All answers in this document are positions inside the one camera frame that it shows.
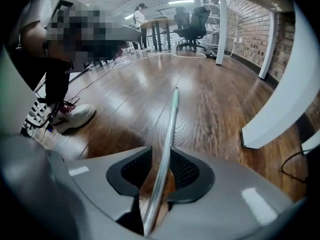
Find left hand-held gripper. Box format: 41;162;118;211
47;0;143;71

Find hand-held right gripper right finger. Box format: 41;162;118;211
149;145;308;240

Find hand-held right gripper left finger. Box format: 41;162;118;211
63;145;154;236

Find teal broom with silver handle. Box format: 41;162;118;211
143;86;180;237

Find person's left forearm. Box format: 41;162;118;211
19;21;51;59

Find round wooden table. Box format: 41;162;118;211
139;17;177;52

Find black office chair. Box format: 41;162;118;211
173;6;211;53
173;6;193;50

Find person's left shoe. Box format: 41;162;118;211
51;103;97;135

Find white metal shelf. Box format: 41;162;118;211
199;0;227;50

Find person's black trousers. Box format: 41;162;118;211
9;50;75;110

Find person's beige shirt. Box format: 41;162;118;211
8;0;60;35

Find white square table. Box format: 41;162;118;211
215;0;320;150

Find long white floor cable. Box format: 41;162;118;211
109;37;237;71

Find black lamp cable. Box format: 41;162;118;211
279;150;310;185

